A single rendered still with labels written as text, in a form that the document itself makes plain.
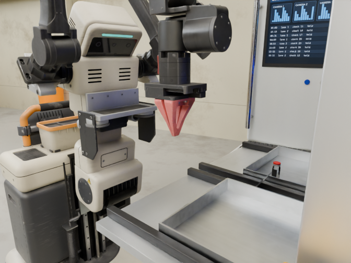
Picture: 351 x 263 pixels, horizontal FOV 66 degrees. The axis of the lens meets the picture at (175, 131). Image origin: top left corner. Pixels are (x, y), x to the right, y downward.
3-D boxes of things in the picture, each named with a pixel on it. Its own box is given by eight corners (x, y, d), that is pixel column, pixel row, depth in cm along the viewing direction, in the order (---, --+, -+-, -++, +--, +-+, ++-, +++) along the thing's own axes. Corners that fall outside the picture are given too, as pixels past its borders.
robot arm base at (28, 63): (55, 59, 89) (15, 59, 80) (63, 43, 83) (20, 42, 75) (65, 81, 87) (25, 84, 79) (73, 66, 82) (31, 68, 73)
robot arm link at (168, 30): (172, 19, 51) (150, 16, 47) (202, 15, 47) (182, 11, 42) (173, 58, 53) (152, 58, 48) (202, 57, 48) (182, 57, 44)
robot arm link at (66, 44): (54, 50, 82) (36, 51, 78) (64, 26, 75) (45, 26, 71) (68, 75, 81) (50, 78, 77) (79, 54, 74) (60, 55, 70)
